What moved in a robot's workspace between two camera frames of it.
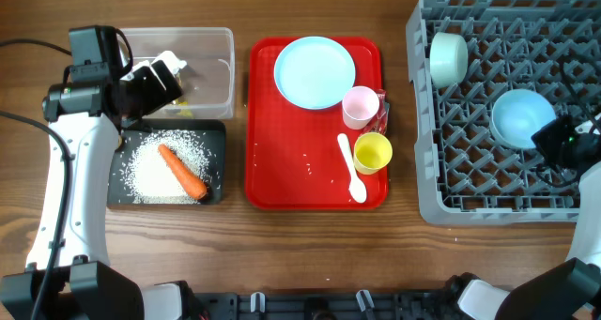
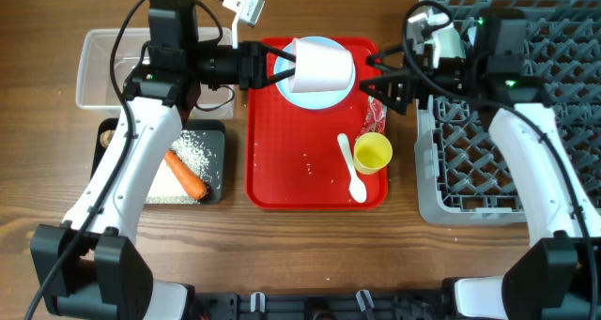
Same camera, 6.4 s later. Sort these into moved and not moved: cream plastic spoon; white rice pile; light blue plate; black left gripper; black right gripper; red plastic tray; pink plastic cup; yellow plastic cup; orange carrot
Moved: black right gripper; black left gripper; pink plastic cup
Not moved: light blue plate; yellow plastic cup; red plastic tray; cream plastic spoon; orange carrot; white rice pile
